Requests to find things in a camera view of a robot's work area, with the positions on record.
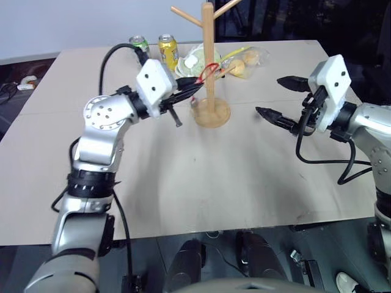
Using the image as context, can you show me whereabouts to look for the white food wrapper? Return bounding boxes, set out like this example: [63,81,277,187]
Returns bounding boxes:
[174,43,224,79]

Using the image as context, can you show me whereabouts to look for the white shoe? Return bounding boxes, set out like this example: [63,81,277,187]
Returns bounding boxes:
[335,270,369,293]

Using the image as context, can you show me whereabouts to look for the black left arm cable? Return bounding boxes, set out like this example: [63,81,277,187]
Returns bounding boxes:
[50,179,136,286]

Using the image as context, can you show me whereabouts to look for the red keychain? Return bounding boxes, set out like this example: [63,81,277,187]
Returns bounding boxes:
[191,62,221,109]

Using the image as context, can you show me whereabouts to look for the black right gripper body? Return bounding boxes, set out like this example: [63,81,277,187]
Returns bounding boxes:
[292,86,328,136]

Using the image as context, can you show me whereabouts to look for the golden bread roll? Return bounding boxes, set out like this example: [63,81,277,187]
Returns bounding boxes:
[244,51,260,67]
[229,59,246,77]

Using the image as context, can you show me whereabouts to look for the metal floor bracket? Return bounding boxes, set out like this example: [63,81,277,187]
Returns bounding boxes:
[289,249,321,288]

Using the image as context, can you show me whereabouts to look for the dark rounded robot foot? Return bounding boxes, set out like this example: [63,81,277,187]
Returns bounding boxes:
[234,229,287,281]
[164,239,205,293]

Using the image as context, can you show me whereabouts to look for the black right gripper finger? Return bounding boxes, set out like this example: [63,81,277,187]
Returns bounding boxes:
[255,106,298,131]
[276,76,310,93]

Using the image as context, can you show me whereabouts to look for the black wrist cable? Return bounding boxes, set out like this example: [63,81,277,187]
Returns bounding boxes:
[98,43,151,96]
[295,109,374,186]

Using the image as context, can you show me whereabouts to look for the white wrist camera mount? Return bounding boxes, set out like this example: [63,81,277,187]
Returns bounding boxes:
[307,54,353,133]
[135,59,178,120]

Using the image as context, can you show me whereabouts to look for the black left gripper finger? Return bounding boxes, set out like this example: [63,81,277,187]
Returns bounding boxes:
[175,76,203,89]
[166,84,203,105]

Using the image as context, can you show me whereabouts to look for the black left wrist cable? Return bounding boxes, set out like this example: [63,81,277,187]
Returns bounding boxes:
[98,43,151,96]

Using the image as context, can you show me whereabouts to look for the white power strip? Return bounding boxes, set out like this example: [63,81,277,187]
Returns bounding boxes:
[16,74,40,92]

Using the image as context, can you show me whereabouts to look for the wooden tree stand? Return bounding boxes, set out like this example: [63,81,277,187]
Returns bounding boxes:
[170,0,245,129]

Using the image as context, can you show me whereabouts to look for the black floor cables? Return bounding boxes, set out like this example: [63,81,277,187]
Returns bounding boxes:
[0,81,20,106]

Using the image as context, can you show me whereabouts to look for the yellow drink can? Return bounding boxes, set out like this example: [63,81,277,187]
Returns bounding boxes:
[157,34,180,73]

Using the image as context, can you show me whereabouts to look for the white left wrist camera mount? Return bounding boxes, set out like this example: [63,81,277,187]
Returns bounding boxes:
[135,59,178,120]

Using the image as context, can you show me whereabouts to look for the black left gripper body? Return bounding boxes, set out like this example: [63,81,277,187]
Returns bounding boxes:
[158,96,183,128]

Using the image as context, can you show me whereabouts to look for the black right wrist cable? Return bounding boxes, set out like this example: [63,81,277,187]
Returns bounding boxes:
[295,109,374,186]

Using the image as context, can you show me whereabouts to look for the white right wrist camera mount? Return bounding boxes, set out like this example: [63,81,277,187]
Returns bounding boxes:
[307,54,353,133]

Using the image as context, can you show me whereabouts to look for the clear plastic bread bag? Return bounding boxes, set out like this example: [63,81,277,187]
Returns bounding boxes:
[218,45,272,81]

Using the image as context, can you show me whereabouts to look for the silver robot torso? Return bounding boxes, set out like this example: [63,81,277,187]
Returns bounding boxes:
[164,275,310,293]

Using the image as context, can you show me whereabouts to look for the green drink can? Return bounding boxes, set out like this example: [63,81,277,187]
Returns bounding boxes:
[128,35,151,59]

